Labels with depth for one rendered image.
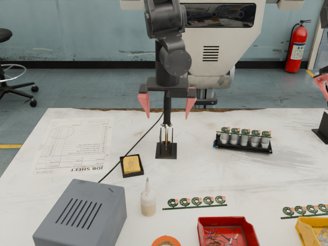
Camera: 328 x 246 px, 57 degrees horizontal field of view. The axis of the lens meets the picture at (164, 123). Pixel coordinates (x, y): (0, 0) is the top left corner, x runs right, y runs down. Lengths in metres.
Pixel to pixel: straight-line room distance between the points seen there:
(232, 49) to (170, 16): 0.57
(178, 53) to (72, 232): 0.38
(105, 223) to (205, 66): 0.81
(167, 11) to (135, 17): 2.73
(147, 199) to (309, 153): 0.51
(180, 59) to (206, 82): 0.63
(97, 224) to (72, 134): 0.47
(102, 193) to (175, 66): 0.29
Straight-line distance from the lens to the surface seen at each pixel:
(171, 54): 0.61
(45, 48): 3.71
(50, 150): 0.94
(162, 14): 0.66
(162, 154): 0.85
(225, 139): 0.88
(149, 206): 0.68
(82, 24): 3.51
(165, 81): 0.71
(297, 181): 0.85
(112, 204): 0.60
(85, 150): 0.91
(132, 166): 0.80
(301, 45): 3.57
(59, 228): 0.58
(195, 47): 1.18
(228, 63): 1.22
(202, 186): 0.77
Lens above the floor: 1.27
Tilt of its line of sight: 31 degrees down
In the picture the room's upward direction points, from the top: straight up
